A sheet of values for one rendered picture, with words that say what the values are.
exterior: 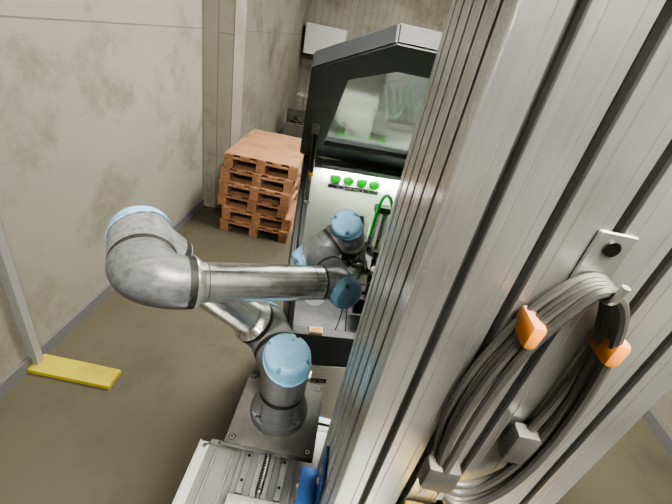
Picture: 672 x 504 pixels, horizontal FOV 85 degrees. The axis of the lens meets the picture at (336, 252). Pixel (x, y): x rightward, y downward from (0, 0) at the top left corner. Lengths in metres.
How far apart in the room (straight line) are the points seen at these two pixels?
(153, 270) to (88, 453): 1.75
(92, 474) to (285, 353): 1.52
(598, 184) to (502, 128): 0.08
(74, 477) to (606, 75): 2.29
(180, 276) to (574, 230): 0.56
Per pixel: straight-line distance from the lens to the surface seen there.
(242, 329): 0.96
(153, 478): 2.21
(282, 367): 0.89
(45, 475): 2.34
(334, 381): 1.62
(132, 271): 0.68
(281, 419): 1.01
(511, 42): 0.26
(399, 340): 0.34
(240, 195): 3.75
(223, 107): 3.99
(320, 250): 0.87
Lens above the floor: 1.93
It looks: 31 degrees down
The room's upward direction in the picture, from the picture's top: 12 degrees clockwise
